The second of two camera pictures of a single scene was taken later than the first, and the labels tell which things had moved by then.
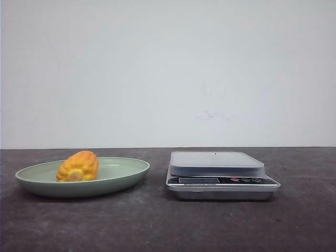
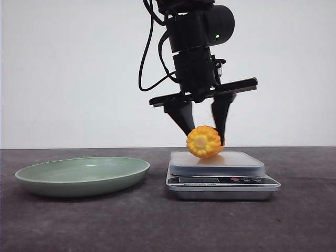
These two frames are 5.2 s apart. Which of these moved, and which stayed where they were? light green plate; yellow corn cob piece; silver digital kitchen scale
Moved: yellow corn cob piece
Stayed: light green plate; silver digital kitchen scale
